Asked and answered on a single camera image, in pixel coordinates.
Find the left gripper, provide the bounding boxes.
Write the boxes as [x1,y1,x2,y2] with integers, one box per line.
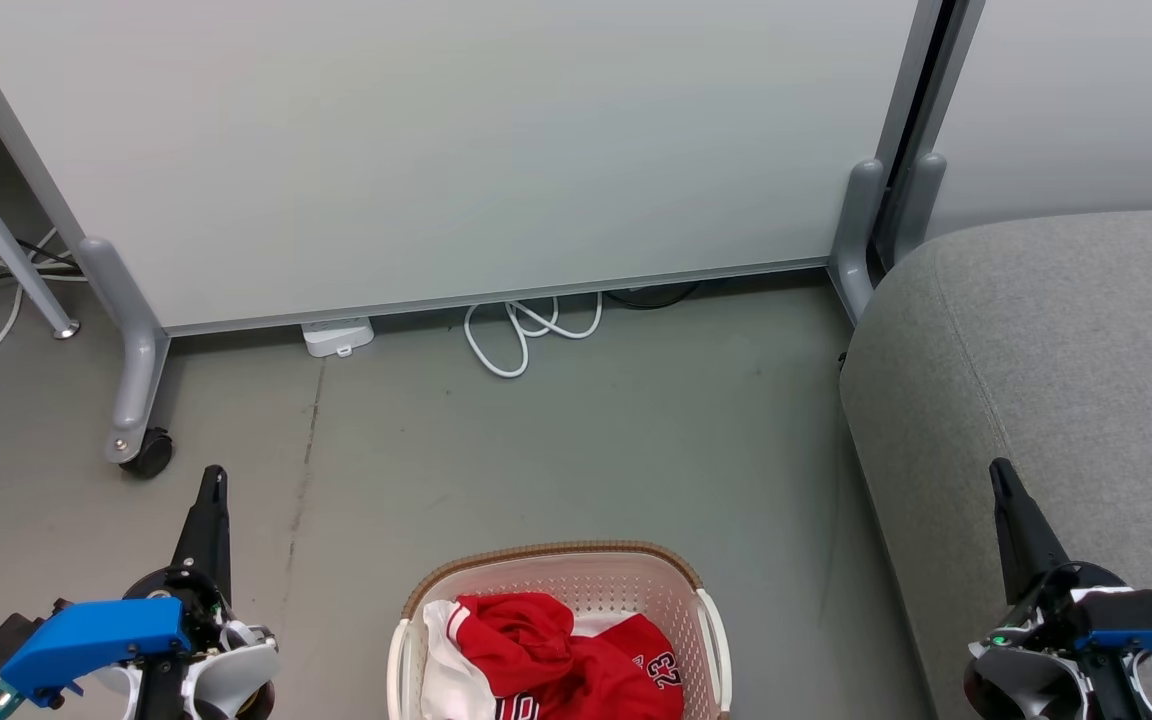
[86,464,280,720]

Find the blue left camera mount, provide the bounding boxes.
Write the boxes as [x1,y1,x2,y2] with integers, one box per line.
[0,596,193,707]

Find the grey partition foot with caster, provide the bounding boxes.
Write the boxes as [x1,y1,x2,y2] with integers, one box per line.
[76,236,176,479]

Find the white laundry basket brown rim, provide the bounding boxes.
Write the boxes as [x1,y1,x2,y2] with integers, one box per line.
[385,540,735,720]

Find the black floor cable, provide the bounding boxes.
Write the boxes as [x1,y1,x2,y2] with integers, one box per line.
[602,282,703,312]

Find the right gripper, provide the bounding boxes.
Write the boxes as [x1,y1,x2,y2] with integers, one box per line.
[963,457,1152,720]

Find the grey fabric sofa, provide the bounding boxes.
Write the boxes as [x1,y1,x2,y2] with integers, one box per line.
[838,206,1152,720]

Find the looped white cable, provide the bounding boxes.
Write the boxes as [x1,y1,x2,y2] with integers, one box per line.
[462,292,605,380]

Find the narrow white partition panel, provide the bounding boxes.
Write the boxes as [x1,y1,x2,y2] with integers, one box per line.
[921,0,1152,243]

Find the red jersey black white lettering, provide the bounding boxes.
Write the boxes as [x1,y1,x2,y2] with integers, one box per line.
[492,612,685,720]

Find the large white partition panel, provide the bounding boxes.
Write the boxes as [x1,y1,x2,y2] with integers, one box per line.
[0,0,942,337]

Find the white garment red stripes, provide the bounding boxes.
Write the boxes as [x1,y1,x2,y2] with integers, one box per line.
[420,598,499,720]

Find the white power strip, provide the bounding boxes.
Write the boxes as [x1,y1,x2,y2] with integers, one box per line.
[300,316,376,359]

